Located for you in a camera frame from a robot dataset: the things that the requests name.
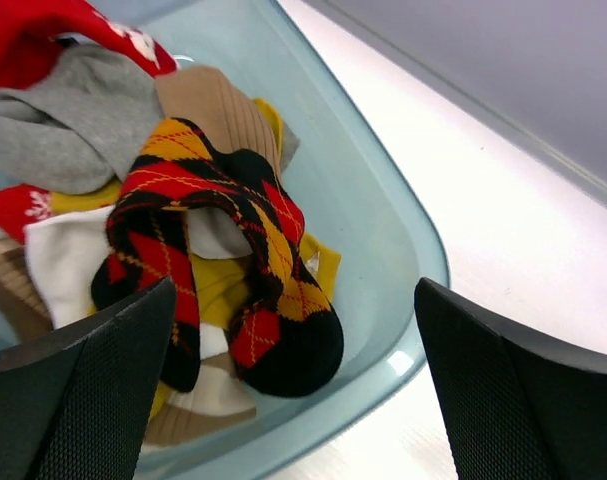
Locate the blue plastic basin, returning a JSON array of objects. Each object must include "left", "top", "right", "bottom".
[{"left": 97, "top": 1, "right": 449, "bottom": 479}]

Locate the brown striped sock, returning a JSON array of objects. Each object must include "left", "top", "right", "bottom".
[{"left": 0, "top": 240, "right": 257, "bottom": 453}]

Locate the red white sock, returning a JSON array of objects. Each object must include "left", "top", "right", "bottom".
[{"left": 0, "top": 1, "right": 178, "bottom": 89}]

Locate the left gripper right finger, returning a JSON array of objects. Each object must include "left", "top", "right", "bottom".
[{"left": 414, "top": 278, "right": 607, "bottom": 479}]

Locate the red patterned sock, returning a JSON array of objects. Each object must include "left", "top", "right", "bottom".
[{"left": 0, "top": 184, "right": 52, "bottom": 245}]

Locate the tan sock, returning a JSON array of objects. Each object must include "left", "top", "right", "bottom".
[{"left": 155, "top": 65, "right": 284, "bottom": 176}]

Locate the grey striped sock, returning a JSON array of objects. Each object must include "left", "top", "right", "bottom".
[{"left": 0, "top": 45, "right": 281, "bottom": 258}]

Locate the mustard yellow sock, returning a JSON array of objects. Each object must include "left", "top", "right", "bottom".
[{"left": 50, "top": 97, "right": 343, "bottom": 421}]

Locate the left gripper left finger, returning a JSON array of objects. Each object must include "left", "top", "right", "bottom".
[{"left": 0, "top": 278, "right": 176, "bottom": 479}]

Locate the argyle black red sock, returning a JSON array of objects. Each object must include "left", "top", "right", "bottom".
[{"left": 90, "top": 117, "right": 346, "bottom": 400}]

